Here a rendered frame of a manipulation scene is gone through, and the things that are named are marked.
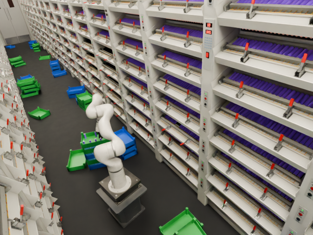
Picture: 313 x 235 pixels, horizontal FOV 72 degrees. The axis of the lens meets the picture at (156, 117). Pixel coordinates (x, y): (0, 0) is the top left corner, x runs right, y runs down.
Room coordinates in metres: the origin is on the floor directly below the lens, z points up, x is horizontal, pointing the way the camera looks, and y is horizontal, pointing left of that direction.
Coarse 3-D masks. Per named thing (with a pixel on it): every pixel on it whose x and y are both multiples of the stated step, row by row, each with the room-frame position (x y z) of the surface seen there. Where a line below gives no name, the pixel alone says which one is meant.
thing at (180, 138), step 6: (162, 114) 1.82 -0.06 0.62; (156, 120) 1.79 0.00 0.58; (162, 120) 1.77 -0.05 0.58; (162, 126) 1.70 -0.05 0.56; (168, 132) 1.64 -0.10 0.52; (174, 132) 1.57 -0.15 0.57; (180, 138) 1.48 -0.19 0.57; (186, 138) 1.46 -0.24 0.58; (186, 144) 1.40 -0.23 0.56; (192, 144) 1.38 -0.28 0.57; (192, 150) 1.34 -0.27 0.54; (198, 150) 1.27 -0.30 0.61
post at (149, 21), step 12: (144, 0) 1.79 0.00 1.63; (144, 12) 1.79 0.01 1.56; (144, 36) 1.83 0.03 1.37; (156, 48) 1.83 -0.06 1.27; (144, 60) 1.86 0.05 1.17; (156, 72) 1.82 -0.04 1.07; (156, 96) 1.80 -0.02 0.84; (156, 108) 1.80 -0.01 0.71; (156, 132) 1.80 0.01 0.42; (156, 156) 1.84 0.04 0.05
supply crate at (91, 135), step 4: (88, 132) 1.98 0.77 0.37; (92, 132) 1.99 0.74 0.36; (96, 132) 2.00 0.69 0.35; (88, 136) 1.98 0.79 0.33; (92, 136) 1.97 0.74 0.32; (84, 140) 1.91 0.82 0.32; (88, 140) 1.90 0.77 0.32; (92, 140) 1.90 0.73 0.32; (100, 140) 1.82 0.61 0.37; (104, 140) 1.82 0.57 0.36; (108, 140) 1.83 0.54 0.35; (84, 144) 1.78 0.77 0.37; (88, 144) 1.79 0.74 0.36; (92, 144) 1.80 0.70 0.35; (96, 144) 1.80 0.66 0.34; (100, 144) 1.81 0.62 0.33
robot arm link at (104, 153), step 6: (102, 144) 1.25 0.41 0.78; (108, 144) 1.24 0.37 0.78; (96, 150) 1.19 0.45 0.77; (102, 150) 1.19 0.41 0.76; (108, 150) 1.19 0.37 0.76; (96, 156) 1.17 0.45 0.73; (102, 156) 1.17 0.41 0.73; (108, 156) 1.18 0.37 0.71; (114, 156) 1.19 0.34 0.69; (102, 162) 1.16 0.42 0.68; (108, 162) 1.18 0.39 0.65; (114, 162) 1.21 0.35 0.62; (120, 162) 1.22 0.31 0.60; (108, 168) 1.19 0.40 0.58; (114, 168) 1.18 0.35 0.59; (120, 168) 1.20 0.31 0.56
